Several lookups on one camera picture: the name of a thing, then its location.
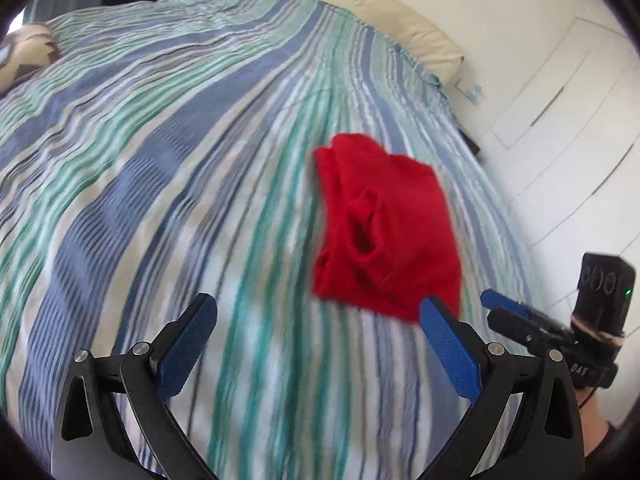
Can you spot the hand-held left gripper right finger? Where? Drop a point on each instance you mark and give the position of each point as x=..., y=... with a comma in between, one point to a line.
x=452, y=350

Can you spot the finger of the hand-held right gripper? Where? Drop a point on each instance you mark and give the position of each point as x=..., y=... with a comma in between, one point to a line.
x=510, y=325
x=502, y=302

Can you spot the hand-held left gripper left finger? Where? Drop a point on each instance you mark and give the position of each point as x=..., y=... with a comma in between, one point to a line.
x=182, y=350

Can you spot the red knitted sweater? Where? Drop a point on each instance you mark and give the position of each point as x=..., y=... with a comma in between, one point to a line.
x=390, y=220

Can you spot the person's right forearm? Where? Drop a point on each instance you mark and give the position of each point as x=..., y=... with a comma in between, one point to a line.
x=595, y=430

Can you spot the striped bedspread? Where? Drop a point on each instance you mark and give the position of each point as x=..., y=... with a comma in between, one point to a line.
x=175, y=160

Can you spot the white wardrobe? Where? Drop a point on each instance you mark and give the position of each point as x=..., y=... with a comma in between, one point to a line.
x=575, y=110

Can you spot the cream padded headboard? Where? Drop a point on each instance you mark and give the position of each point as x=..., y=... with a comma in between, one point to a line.
x=360, y=5

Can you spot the patterned pillow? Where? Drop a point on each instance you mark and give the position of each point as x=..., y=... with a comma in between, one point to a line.
x=25, y=55

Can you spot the white wall socket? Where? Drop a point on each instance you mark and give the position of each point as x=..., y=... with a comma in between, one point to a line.
x=472, y=91

